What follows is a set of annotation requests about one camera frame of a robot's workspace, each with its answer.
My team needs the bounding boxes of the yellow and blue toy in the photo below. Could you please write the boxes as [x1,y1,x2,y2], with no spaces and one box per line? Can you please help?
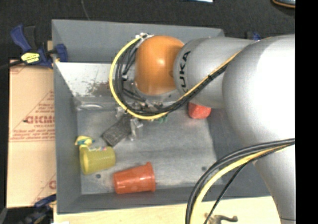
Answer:
[75,135,108,152]

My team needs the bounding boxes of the yellow plastic cup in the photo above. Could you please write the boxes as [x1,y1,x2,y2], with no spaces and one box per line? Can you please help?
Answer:
[79,146,117,176]

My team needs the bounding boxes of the red plastic cup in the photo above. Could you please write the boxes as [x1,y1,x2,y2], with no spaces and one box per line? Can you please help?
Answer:
[187,102,212,120]

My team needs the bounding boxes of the brown cardboard board red print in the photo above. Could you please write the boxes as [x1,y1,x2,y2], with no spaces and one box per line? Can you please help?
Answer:
[6,59,58,209]

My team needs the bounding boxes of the orange plastic cup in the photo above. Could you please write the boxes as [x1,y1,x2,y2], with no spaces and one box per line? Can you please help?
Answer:
[113,161,157,195]

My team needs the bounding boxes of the dark grey block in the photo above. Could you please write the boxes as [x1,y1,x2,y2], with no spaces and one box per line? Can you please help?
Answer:
[101,115,134,148]

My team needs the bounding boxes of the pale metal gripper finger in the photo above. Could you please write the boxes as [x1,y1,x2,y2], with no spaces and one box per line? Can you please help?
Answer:
[115,107,126,120]
[129,118,144,142]

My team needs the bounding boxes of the grey metal bin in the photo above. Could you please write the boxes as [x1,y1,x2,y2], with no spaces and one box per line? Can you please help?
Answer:
[51,18,273,214]

